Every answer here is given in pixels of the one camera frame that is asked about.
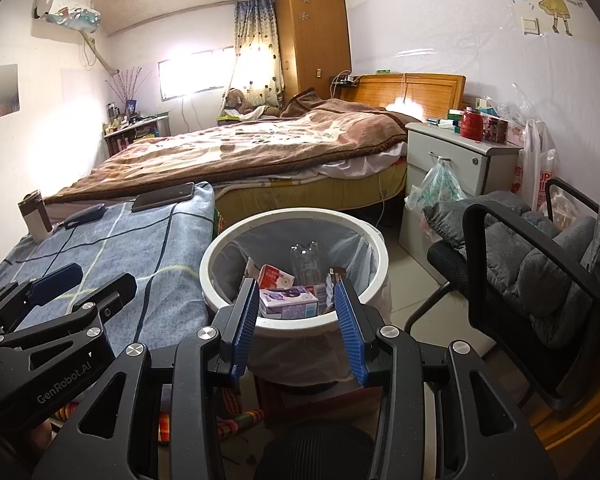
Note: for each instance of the window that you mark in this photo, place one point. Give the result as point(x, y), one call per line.
point(195, 75)

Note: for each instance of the colorful striped cloth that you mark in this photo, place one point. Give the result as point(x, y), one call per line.
point(240, 420)

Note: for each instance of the white nightstand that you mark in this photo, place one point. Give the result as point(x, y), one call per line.
point(485, 170)

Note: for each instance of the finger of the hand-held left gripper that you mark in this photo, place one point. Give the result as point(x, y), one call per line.
point(57, 280)
point(110, 300)

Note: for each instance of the white red-printed plastic bag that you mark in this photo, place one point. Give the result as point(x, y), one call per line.
point(535, 160)

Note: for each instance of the brown teddy bear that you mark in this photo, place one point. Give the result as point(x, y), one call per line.
point(235, 100)

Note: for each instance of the pink milk carton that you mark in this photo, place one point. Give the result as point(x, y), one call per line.
point(275, 277)

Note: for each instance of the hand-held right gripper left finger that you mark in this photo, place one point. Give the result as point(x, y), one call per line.
point(245, 325)

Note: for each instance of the decorative branches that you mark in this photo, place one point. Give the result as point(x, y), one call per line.
point(127, 85)

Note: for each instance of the small desk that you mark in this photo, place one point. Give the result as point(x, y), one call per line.
point(145, 127)

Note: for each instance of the green box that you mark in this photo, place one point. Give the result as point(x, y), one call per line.
point(455, 114)

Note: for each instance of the wooden furniture edge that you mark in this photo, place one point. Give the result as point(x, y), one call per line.
point(595, 420)

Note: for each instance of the row of small bottles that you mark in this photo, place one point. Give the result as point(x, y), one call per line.
point(122, 120)

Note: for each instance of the purple milk carton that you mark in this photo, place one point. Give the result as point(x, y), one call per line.
point(290, 302)

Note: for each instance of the translucent bin liner bag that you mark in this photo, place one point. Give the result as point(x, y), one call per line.
point(280, 240)

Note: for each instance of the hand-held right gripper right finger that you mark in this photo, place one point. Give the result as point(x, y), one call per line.
point(350, 330)

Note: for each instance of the black mesh seat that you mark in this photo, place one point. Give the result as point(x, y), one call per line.
point(320, 455)

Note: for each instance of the patterned curtain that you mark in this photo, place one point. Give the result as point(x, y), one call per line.
point(257, 50)

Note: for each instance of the black metal chair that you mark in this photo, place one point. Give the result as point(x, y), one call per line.
point(475, 260)

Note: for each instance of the power strip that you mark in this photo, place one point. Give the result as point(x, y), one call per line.
point(347, 80)

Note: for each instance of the black oval case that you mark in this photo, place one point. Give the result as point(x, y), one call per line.
point(85, 215)

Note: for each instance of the wooden wardrobe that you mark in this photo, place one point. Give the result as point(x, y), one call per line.
point(312, 35)

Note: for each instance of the grey chair cushion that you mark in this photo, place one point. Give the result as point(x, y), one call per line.
point(540, 270)

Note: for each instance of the clear plastic bottle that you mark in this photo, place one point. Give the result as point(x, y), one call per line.
point(307, 265)

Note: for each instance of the wall poster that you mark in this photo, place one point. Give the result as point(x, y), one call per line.
point(0, 92)

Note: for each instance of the hanging clear plastic bag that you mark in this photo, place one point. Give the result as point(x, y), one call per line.
point(437, 185)

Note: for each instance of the brown patterned bed blanket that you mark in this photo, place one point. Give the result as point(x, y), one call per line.
point(240, 150)

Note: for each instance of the brown snack wrapper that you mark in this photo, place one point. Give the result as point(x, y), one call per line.
point(336, 272)

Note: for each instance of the wooden headboard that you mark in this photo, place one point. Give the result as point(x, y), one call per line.
point(430, 90)

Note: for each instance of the black smartphone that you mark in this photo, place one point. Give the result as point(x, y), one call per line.
point(162, 196)

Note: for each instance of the brown and white thermos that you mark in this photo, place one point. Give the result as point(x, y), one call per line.
point(35, 220)

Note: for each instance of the covered air conditioner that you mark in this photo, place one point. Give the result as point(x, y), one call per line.
point(62, 2)

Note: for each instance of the red jar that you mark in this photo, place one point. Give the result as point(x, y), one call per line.
point(471, 125)

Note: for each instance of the wall switch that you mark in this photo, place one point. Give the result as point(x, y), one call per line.
point(532, 26)

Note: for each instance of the red printed tin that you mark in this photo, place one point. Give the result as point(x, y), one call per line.
point(495, 130)

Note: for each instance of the white round trash bin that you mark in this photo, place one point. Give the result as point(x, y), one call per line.
point(215, 255)

